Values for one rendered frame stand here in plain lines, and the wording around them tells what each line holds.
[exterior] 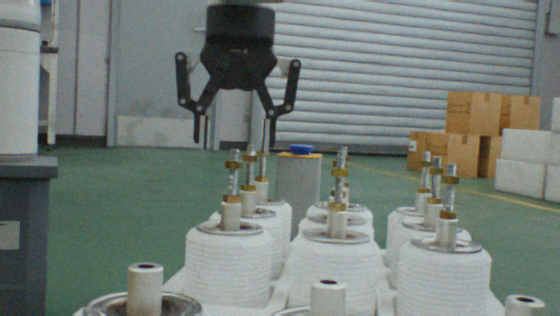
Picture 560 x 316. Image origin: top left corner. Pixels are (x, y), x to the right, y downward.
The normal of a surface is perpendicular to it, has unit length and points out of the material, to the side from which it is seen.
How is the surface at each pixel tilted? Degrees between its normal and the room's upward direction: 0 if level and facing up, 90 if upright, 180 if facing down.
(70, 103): 90
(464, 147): 90
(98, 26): 90
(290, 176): 90
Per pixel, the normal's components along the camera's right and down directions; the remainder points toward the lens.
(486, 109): 0.36, 0.09
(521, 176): -0.94, -0.03
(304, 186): -0.11, 0.07
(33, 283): 0.90, 0.08
